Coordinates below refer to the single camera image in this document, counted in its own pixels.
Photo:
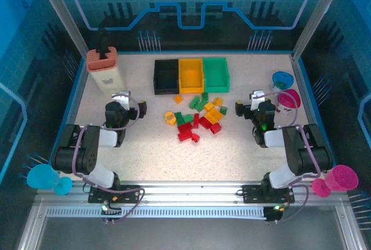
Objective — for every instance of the red lego brick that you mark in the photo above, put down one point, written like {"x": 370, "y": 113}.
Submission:
{"x": 185, "y": 137}
{"x": 216, "y": 128}
{"x": 185, "y": 128}
{"x": 195, "y": 138}
{"x": 205, "y": 123}
{"x": 196, "y": 121}

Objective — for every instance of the yellow rounded lego piece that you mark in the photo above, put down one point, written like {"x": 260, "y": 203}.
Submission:
{"x": 170, "y": 119}

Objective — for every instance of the black plastic bin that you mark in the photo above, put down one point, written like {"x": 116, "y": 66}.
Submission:
{"x": 166, "y": 77}

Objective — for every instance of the green plastic bin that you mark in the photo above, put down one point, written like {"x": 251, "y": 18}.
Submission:
{"x": 216, "y": 74}

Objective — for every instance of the yellow plastic bin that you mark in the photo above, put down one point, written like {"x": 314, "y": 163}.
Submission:
{"x": 191, "y": 76}

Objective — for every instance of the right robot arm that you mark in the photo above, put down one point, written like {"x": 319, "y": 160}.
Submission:
{"x": 301, "y": 148}

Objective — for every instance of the white cup with pink lid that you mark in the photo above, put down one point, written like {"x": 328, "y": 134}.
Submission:
{"x": 288, "y": 100}

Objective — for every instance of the beige holder with salmon top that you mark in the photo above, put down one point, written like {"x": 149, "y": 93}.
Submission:
{"x": 108, "y": 79}

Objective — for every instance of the white cup with blue lid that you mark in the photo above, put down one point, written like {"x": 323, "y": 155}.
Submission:
{"x": 282, "y": 79}

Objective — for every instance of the cyan goblet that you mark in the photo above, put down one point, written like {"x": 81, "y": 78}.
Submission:
{"x": 42, "y": 176}

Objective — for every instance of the black controller board with LED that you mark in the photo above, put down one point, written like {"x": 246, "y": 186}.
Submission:
{"x": 110, "y": 213}
{"x": 274, "y": 215}

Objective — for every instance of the magenta goblet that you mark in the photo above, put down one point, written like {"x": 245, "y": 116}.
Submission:
{"x": 342, "y": 179}

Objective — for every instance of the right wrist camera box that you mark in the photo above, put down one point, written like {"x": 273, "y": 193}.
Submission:
{"x": 257, "y": 97}

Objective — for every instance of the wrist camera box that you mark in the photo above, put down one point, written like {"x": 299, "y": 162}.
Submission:
{"x": 123, "y": 97}
{"x": 257, "y": 97}

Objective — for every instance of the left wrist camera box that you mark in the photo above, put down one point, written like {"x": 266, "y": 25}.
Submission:
{"x": 123, "y": 97}

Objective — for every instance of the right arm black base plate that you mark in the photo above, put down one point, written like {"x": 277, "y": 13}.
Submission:
{"x": 252, "y": 193}

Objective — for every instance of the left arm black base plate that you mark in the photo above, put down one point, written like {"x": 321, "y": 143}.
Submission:
{"x": 127, "y": 193}

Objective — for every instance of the aluminium mounting rail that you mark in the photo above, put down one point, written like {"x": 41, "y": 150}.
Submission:
{"x": 188, "y": 193}

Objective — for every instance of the aluminium frame post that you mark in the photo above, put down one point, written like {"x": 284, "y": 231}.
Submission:
{"x": 61, "y": 9}
{"x": 321, "y": 9}

